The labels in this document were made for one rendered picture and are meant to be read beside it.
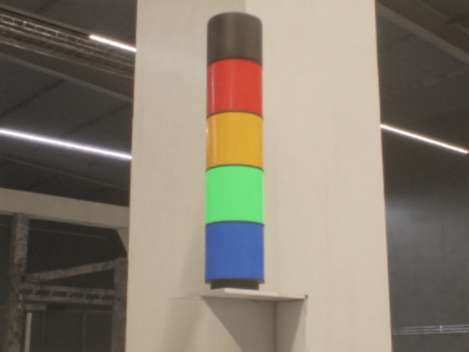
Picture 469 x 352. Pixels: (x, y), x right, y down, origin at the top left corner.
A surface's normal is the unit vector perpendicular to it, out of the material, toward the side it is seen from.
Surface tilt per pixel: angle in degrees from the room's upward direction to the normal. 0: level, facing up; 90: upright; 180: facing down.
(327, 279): 90
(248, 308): 90
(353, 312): 90
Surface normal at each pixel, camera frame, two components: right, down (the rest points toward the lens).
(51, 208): 0.65, -0.18
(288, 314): -0.77, -0.15
